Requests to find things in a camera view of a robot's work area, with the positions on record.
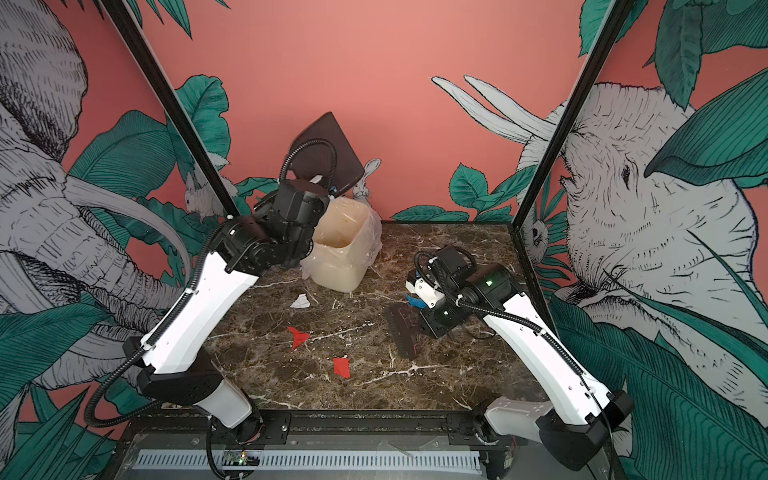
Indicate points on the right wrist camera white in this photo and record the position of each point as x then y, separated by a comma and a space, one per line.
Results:
421, 289

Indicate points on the white paper scrap left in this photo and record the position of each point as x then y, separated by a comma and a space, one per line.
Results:
301, 302

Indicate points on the white perforated vent strip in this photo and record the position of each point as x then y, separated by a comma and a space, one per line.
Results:
318, 460

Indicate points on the red paper scrap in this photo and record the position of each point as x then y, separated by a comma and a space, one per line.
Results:
342, 367
298, 337

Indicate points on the red paper scrap left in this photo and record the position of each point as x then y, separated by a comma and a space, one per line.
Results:
298, 337

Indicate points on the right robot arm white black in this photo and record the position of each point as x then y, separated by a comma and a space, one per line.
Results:
580, 415

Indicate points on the dark brown dustpan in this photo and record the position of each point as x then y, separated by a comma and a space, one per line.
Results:
323, 149

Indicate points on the black left frame post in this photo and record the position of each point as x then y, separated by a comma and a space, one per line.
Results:
123, 19

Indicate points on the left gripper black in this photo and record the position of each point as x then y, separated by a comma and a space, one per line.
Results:
262, 214

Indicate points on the dark brown hand brush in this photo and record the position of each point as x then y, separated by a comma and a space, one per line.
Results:
404, 327

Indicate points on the black front mounting rail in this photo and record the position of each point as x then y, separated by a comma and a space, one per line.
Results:
348, 431

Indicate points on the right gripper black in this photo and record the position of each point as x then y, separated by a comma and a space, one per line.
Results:
430, 323

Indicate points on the black right frame post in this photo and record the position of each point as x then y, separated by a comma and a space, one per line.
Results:
611, 26

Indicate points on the clear plastic bin liner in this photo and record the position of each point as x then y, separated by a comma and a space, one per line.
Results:
369, 246

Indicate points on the red paper scrap front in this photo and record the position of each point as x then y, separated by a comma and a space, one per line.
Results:
342, 367

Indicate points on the black frame post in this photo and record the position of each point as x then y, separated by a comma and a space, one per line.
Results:
123, 19
611, 26

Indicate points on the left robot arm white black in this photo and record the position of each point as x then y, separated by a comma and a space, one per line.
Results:
232, 259

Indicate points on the small green circuit board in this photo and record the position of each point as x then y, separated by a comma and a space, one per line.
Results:
232, 459

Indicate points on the cream plastic trash bin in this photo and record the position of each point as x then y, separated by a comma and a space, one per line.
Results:
342, 252

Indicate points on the blue paper scrap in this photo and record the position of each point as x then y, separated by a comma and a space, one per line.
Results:
416, 302

